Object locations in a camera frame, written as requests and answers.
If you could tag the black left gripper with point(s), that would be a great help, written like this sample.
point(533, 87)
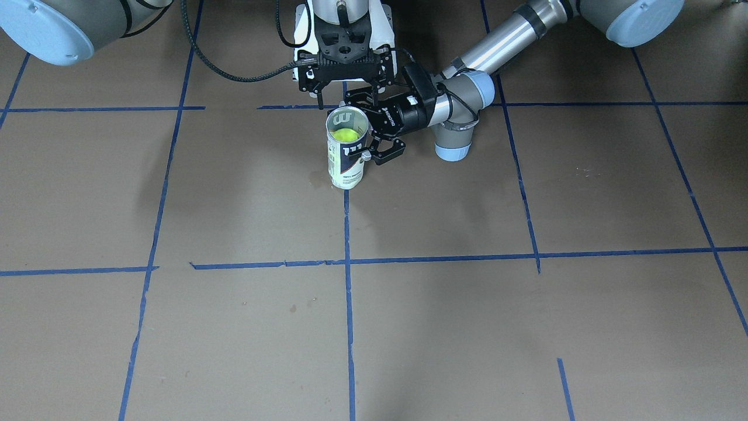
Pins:
point(401, 117)

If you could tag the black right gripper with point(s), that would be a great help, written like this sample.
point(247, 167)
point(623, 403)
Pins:
point(308, 81)

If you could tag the clear tennis ball can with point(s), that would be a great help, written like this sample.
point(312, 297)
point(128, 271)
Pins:
point(345, 164)

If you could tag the yellow tennis ball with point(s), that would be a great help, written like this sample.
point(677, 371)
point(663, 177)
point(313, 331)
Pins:
point(346, 135)

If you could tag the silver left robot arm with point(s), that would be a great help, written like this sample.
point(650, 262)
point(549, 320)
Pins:
point(449, 102)

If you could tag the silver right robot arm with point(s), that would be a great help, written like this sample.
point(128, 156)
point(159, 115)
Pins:
point(65, 33)

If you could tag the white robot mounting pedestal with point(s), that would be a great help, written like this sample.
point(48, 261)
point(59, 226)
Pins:
point(341, 13)

